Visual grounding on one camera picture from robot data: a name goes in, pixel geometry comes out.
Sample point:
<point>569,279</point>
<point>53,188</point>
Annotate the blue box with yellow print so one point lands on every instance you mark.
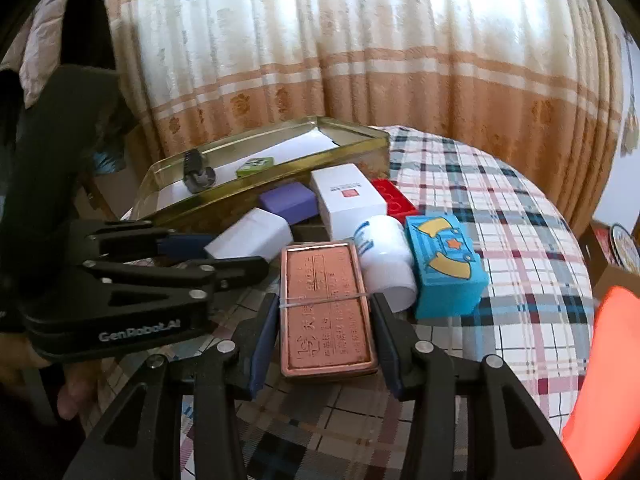
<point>445,270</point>

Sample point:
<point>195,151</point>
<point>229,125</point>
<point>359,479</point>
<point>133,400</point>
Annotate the white plastic bottle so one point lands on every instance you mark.
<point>387,265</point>

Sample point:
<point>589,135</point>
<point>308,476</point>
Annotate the black hair clip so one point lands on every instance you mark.
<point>197,172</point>

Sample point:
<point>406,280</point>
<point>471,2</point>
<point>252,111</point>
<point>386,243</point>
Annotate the white box with red label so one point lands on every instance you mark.
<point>345,195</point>

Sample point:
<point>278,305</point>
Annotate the purple box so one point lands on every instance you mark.
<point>290,200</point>

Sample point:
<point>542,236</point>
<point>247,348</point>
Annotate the round decorated plate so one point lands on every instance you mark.
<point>626,249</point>

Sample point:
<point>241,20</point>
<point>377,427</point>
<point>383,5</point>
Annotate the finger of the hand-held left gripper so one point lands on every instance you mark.
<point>185,246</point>
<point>240,269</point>

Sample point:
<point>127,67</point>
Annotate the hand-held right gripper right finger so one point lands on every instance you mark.
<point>389,347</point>

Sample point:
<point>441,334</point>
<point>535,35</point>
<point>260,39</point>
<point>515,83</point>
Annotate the red box with circles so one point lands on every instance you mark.
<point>397,200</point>

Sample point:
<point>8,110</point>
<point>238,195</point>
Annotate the cream and orange curtain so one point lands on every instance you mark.
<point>350,35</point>

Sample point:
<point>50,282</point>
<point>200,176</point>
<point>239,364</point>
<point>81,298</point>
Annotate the white paper liner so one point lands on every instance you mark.
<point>280,152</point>

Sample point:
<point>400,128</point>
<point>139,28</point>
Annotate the pink patterned bedding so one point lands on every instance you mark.
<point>45,45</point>

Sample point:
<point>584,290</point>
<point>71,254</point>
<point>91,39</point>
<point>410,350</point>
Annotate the dark red box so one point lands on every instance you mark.
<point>601,240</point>

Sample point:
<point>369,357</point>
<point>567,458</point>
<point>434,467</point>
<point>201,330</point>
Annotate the black hanging garment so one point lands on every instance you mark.
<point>87,20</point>

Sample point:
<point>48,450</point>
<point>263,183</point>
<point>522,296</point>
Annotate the orange object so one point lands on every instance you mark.
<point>610,385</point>

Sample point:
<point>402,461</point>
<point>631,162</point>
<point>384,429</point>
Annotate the green printed box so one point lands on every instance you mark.
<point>255,166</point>

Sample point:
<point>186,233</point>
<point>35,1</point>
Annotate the small plain white box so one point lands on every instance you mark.
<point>250,240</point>

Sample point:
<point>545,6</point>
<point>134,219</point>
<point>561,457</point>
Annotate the copper tin box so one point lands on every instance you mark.
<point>325,330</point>

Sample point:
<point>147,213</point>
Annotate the person's left hand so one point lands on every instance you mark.
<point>75,390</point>

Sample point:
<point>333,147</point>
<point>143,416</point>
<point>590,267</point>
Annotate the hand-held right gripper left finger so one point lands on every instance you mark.
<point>264,345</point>

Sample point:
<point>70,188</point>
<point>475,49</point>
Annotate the large gold tin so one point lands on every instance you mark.
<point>240,200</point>

